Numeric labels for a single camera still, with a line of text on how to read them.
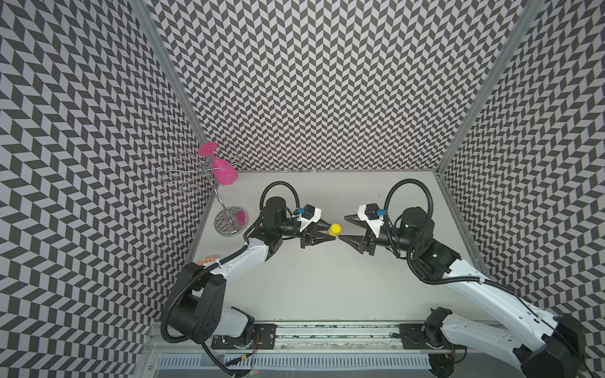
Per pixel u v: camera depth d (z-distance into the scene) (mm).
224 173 934
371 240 579
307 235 656
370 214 543
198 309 417
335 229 667
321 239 671
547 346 379
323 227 723
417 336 727
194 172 998
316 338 740
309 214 618
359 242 588
